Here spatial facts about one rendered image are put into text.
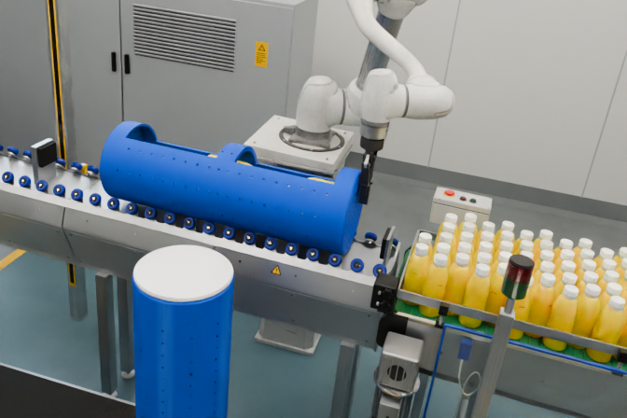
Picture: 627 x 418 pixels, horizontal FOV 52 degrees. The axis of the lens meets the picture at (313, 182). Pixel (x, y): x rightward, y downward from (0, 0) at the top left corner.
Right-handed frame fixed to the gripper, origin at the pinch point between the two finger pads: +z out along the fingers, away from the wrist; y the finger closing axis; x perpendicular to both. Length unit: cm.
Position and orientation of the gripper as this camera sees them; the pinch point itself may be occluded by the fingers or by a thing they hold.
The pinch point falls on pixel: (364, 193)
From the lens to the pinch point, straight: 209.1
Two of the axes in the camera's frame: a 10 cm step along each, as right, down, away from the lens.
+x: -9.5, -2.1, 2.3
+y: 3.0, -3.8, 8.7
